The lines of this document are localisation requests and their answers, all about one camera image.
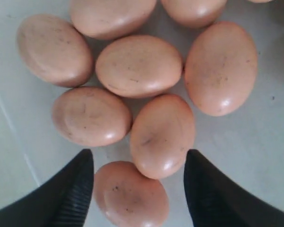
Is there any brown egg second row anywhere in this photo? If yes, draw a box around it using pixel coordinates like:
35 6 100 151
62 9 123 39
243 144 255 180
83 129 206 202
161 0 227 28
248 0 273 4
184 21 258 116

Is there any brown egg fourth row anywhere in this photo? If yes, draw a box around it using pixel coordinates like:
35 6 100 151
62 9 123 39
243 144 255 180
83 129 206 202
130 94 195 179
95 35 183 98

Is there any brown egg third row left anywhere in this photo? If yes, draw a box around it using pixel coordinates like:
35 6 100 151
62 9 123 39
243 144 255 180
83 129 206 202
69 0 157 40

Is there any brown egg second row right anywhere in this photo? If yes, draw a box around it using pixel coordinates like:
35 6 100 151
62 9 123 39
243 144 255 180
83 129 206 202
184 21 258 116

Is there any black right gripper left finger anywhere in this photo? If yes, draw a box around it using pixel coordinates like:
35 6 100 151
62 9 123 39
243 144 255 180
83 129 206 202
0 149 94 227

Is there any brown egg second row left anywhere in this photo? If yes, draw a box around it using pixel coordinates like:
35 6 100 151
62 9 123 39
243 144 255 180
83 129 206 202
248 0 273 4

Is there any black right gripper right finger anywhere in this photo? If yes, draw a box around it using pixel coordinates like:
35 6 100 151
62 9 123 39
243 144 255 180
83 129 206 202
184 149 284 227

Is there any brown egg second row middle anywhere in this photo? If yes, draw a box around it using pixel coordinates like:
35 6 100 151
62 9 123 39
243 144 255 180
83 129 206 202
161 0 227 28

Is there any brown egg fifth row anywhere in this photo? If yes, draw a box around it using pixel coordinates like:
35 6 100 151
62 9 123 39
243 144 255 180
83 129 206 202
16 14 93 87
93 161 169 227
52 86 133 147

